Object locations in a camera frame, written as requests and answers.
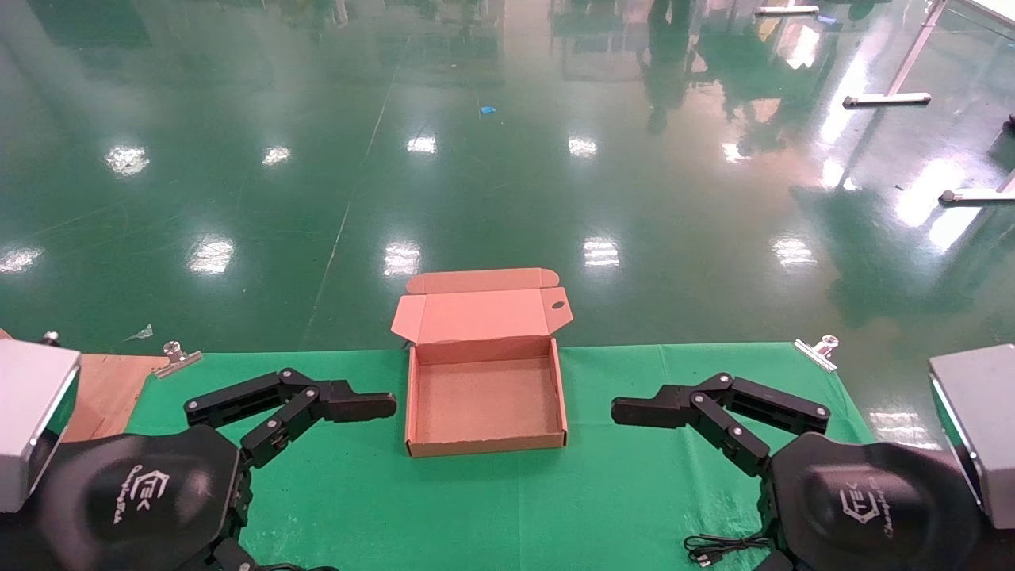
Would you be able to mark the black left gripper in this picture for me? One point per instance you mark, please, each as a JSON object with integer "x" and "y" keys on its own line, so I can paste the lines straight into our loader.
{"x": 139, "y": 500}

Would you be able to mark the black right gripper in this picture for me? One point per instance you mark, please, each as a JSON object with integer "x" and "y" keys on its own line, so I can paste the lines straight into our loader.
{"x": 872, "y": 507}

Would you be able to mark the open brown cardboard box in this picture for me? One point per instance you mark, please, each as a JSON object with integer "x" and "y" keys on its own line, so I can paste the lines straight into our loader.
{"x": 484, "y": 404}

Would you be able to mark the silver binder clip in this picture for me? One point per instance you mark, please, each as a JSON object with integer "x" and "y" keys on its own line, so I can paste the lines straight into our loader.
{"x": 817, "y": 353}
{"x": 176, "y": 359}

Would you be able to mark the pale paper floor scrap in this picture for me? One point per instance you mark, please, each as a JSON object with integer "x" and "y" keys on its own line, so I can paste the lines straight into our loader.
{"x": 143, "y": 333}

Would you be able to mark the green tablecloth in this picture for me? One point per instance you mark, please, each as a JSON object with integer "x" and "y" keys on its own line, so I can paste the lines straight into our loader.
{"x": 507, "y": 507}

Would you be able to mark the white table leg with foot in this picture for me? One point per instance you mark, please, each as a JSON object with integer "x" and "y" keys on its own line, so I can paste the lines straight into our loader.
{"x": 888, "y": 99}
{"x": 975, "y": 195}

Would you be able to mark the white floor bar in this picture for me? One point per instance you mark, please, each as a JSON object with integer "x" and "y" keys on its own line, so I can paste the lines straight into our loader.
{"x": 785, "y": 10}

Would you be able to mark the white table top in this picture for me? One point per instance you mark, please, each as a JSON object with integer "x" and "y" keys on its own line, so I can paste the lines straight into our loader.
{"x": 995, "y": 9}

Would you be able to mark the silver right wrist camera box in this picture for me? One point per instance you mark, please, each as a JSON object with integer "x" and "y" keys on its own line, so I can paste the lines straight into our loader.
{"x": 979, "y": 420}

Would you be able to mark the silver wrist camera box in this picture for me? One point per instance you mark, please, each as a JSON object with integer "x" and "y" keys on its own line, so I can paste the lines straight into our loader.
{"x": 32, "y": 412}
{"x": 979, "y": 420}

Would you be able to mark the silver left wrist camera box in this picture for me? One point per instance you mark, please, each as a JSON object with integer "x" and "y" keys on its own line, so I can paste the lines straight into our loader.
{"x": 32, "y": 412}

